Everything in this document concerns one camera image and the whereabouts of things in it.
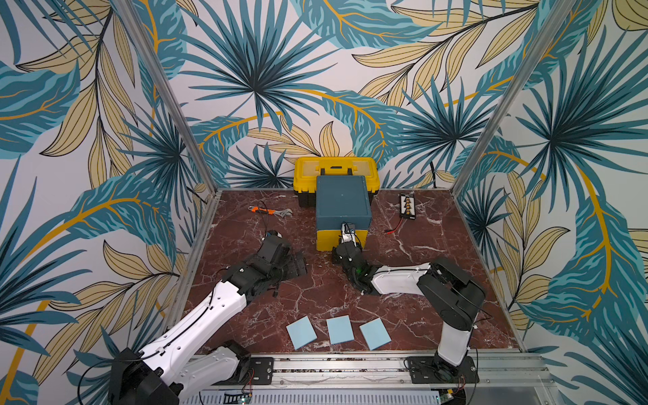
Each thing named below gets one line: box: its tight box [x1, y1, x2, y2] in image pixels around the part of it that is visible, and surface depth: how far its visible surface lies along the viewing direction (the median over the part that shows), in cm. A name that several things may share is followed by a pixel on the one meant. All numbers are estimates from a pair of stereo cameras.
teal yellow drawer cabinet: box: [315, 175, 373, 252], surface depth 87 cm
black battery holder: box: [399, 192, 416, 221], surface depth 115 cm
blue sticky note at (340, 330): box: [325, 314, 355, 346], surface depth 82 cm
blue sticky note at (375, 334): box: [359, 317, 393, 351], surface depth 82 cm
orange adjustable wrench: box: [248, 205, 294, 219], surface depth 112 cm
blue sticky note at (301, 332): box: [286, 315, 319, 351], surface depth 82 cm
